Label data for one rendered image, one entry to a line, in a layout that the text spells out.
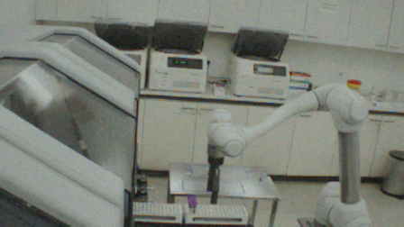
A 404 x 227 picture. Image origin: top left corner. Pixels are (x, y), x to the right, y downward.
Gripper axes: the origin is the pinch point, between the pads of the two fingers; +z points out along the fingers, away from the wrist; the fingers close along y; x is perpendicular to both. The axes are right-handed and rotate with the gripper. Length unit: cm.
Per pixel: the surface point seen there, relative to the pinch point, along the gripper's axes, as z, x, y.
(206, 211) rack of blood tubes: 8.1, 1.5, -1.0
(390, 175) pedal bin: 71, -232, 199
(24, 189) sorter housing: -57, 54, -119
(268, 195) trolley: 12.6, -36.7, 26.6
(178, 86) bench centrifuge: -2, 1, 230
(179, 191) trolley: 12.5, 11.9, 29.0
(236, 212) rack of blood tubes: 8.3, -12.9, -1.0
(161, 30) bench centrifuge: -53, 20, 258
